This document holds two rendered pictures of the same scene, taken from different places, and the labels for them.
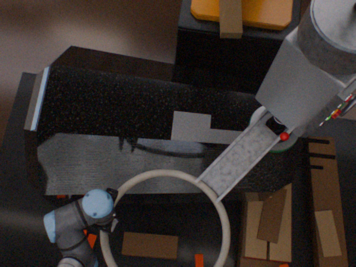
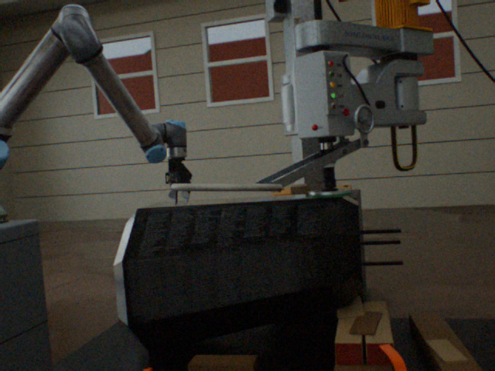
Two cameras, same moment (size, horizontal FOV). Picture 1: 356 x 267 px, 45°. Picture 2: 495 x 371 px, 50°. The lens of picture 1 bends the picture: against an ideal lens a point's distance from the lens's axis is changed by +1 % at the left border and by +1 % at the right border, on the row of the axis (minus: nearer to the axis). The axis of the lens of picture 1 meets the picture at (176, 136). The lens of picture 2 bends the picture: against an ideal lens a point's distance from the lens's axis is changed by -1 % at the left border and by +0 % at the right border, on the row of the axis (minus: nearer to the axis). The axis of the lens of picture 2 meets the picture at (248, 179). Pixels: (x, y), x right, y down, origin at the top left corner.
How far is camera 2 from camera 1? 262 cm
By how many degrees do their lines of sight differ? 69
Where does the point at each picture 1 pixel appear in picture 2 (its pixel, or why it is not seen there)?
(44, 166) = (134, 234)
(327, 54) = (304, 31)
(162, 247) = (237, 360)
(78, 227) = (159, 127)
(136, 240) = (208, 358)
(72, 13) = not seen: hidden behind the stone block
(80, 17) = not seen: hidden behind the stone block
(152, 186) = (226, 241)
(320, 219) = (433, 343)
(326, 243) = (445, 354)
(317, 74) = (311, 59)
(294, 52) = (298, 60)
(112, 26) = not seen: hidden behind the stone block
